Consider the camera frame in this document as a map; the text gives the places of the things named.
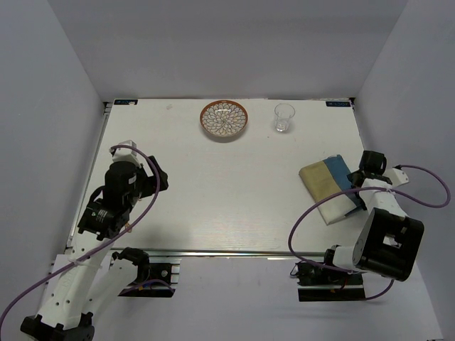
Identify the blue beige placemat cloth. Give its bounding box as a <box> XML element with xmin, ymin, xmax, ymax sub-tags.
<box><xmin>299</xmin><ymin>154</ymin><xmax>362</xmax><ymax>225</ymax></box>

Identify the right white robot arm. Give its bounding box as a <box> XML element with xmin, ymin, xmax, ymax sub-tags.
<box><xmin>321</xmin><ymin>151</ymin><xmax>424</xmax><ymax>283</ymax></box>

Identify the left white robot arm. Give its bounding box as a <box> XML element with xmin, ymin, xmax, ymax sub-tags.
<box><xmin>20</xmin><ymin>152</ymin><xmax>168</xmax><ymax>340</ymax></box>

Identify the right blue corner label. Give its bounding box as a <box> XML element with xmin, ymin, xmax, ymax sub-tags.
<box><xmin>326</xmin><ymin>101</ymin><xmax>351</xmax><ymax>107</ymax></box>

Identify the blue corner label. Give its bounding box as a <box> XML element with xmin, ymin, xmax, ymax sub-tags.
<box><xmin>326</xmin><ymin>101</ymin><xmax>351</xmax><ymax>107</ymax></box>
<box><xmin>113</xmin><ymin>99</ymin><xmax>138</xmax><ymax>106</ymax></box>

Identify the left blue corner label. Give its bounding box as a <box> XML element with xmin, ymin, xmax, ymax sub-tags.
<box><xmin>113</xmin><ymin>99</ymin><xmax>138</xmax><ymax>106</ymax></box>

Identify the floral patterned ceramic bowl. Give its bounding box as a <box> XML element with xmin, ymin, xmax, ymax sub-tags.
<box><xmin>199</xmin><ymin>99</ymin><xmax>249</xmax><ymax>139</ymax></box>

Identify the clear drinking glass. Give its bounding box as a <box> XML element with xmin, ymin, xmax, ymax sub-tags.
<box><xmin>274</xmin><ymin>103</ymin><xmax>295</xmax><ymax>132</ymax></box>

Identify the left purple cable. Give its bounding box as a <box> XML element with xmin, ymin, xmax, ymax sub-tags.
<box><xmin>0</xmin><ymin>144</ymin><xmax>160</xmax><ymax>328</ymax></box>

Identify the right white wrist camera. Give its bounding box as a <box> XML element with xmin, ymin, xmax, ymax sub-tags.
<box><xmin>384</xmin><ymin>168</ymin><xmax>410</xmax><ymax>188</ymax></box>

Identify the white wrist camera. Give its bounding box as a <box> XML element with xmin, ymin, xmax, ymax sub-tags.
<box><xmin>384</xmin><ymin>168</ymin><xmax>410</xmax><ymax>188</ymax></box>
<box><xmin>109</xmin><ymin>140</ymin><xmax>141</xmax><ymax>167</ymax></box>

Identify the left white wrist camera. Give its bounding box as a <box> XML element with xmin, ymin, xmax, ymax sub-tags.
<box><xmin>109</xmin><ymin>140</ymin><xmax>141</xmax><ymax>167</ymax></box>

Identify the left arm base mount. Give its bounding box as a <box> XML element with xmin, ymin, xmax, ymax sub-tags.
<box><xmin>119</xmin><ymin>256</ymin><xmax>181</xmax><ymax>298</ymax></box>

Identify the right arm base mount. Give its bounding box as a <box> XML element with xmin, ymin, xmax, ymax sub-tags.
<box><xmin>289</xmin><ymin>261</ymin><xmax>366</xmax><ymax>303</ymax></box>

